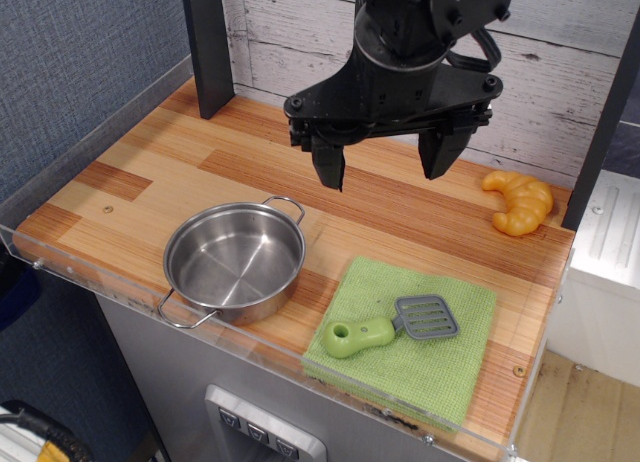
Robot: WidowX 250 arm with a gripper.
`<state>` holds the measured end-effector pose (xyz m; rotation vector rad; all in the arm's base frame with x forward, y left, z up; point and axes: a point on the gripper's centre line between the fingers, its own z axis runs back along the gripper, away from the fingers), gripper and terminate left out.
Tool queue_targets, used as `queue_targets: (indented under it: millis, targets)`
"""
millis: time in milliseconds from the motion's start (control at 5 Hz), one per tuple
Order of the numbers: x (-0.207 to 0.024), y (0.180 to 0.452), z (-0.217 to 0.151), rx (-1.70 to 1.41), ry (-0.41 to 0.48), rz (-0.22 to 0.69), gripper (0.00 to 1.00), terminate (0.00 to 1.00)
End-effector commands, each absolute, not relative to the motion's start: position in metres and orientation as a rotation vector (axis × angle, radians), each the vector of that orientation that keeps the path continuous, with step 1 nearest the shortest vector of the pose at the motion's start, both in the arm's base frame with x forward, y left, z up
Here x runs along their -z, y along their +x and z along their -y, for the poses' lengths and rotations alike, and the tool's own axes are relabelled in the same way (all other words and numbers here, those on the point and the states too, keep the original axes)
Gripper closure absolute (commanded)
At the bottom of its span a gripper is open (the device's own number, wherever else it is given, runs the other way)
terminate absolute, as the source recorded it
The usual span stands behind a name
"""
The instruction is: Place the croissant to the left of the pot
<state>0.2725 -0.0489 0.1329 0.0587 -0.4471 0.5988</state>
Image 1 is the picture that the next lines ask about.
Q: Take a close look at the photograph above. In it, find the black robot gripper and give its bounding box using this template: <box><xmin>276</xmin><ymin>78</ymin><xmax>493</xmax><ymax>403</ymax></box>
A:
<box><xmin>284</xmin><ymin>1</ymin><xmax>503</xmax><ymax>191</ymax></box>

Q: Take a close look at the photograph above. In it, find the orange plastic croissant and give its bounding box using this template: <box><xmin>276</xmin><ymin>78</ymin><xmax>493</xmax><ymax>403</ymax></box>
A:
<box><xmin>481</xmin><ymin>171</ymin><xmax>554</xmax><ymax>236</ymax></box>

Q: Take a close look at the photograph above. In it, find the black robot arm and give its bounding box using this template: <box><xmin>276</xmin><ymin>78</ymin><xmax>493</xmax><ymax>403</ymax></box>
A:
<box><xmin>284</xmin><ymin>0</ymin><xmax>511</xmax><ymax>189</ymax></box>

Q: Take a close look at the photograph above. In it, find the stainless steel pot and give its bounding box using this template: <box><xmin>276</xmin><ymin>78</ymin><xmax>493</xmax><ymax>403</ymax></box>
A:
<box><xmin>157</xmin><ymin>196</ymin><xmax>306</xmax><ymax>329</ymax></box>

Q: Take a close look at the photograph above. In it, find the green grey toy spatula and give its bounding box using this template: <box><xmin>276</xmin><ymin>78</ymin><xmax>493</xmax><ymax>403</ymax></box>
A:
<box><xmin>321</xmin><ymin>294</ymin><xmax>459</xmax><ymax>359</ymax></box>

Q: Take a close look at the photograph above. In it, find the green woven cloth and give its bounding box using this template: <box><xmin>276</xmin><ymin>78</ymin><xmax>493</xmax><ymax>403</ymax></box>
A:
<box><xmin>303</xmin><ymin>257</ymin><xmax>497</xmax><ymax>430</ymax></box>

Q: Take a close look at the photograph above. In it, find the white aluminium side unit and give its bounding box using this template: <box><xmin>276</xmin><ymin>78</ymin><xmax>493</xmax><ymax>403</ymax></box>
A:
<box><xmin>547</xmin><ymin>170</ymin><xmax>639</xmax><ymax>386</ymax></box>

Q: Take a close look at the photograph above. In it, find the silver dispenser button panel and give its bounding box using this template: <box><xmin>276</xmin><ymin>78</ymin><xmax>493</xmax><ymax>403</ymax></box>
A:
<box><xmin>204</xmin><ymin>384</ymin><xmax>327</xmax><ymax>461</ymax></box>

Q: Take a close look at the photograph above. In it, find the yellow black object bottom left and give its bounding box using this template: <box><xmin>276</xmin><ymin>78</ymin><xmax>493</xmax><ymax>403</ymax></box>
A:
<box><xmin>1</xmin><ymin>401</ymin><xmax>95</xmax><ymax>462</ymax></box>

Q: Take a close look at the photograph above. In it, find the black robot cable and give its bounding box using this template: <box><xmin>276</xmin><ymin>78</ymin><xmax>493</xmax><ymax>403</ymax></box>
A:
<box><xmin>447</xmin><ymin>27</ymin><xmax>503</xmax><ymax>76</ymax></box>

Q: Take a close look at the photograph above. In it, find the dark right vertical post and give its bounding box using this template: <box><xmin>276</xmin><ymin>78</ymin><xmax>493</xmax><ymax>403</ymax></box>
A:
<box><xmin>561</xmin><ymin>13</ymin><xmax>639</xmax><ymax>231</ymax></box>

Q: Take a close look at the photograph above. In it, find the dark vertical post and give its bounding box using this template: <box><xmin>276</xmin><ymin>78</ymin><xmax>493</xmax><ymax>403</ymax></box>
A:
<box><xmin>561</xmin><ymin>13</ymin><xmax>639</xmax><ymax>231</ymax></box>
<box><xmin>182</xmin><ymin>0</ymin><xmax>235</xmax><ymax>119</ymax></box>

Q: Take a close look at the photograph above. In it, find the dark left vertical post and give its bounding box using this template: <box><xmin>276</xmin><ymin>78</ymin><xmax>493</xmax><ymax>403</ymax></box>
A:
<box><xmin>182</xmin><ymin>0</ymin><xmax>235</xmax><ymax>119</ymax></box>

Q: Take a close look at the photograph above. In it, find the clear acrylic guard rail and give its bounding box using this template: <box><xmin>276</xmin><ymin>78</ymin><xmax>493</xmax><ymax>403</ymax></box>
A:
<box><xmin>4</xmin><ymin>61</ymin><xmax>573</xmax><ymax>461</ymax></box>

